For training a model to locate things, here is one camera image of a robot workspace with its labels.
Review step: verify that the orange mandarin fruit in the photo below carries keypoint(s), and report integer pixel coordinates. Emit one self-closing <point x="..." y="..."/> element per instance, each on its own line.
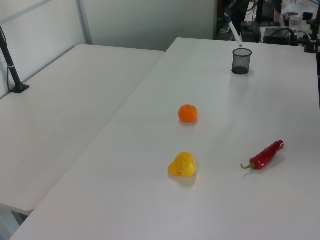
<point x="188" y="113"/>

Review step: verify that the grey metal partition post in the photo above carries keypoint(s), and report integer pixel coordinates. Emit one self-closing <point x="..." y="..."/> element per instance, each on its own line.
<point x="84" y="22"/>

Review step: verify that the black clamp stand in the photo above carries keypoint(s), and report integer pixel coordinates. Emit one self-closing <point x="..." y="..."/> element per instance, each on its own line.
<point x="312" y="40"/>

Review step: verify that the black mesh pen cup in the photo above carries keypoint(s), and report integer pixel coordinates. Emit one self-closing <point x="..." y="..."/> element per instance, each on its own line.
<point x="241" y="63"/>

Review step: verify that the black camera stand pole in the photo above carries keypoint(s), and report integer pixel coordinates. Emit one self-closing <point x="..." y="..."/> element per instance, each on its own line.
<point x="10" y="62"/>

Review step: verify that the white marker pen blue cap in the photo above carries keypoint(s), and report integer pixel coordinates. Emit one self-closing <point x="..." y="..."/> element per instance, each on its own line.
<point x="235" y="31"/>

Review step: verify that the clear glass jar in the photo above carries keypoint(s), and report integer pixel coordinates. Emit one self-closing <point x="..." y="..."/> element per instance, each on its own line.
<point x="295" y="20"/>

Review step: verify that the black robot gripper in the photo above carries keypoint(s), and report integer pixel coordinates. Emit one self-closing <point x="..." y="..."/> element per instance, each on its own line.
<point x="240" y="7"/>

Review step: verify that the black electronics box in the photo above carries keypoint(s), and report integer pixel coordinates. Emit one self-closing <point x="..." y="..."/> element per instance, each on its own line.
<point x="276" y="36"/>

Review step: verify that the red chili pepper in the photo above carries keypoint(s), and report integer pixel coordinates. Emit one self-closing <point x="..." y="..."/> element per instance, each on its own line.
<point x="266" y="155"/>

